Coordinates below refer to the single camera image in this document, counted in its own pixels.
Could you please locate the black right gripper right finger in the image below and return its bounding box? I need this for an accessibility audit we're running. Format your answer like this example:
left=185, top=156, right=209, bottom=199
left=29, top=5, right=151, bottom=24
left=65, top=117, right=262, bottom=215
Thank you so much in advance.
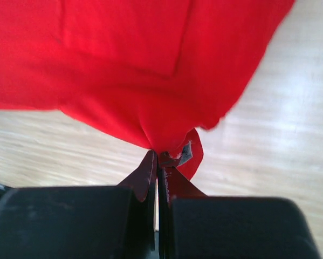
left=157, top=143, right=206, bottom=258

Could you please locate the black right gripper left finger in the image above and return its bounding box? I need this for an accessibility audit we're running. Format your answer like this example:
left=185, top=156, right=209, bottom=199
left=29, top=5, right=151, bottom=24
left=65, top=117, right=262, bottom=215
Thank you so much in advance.
left=118, top=151, right=157, bottom=253

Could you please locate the red t shirt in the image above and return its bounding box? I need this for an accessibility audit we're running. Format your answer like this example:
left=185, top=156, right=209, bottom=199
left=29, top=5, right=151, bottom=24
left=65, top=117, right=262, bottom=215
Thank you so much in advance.
left=0, top=1, right=294, bottom=179

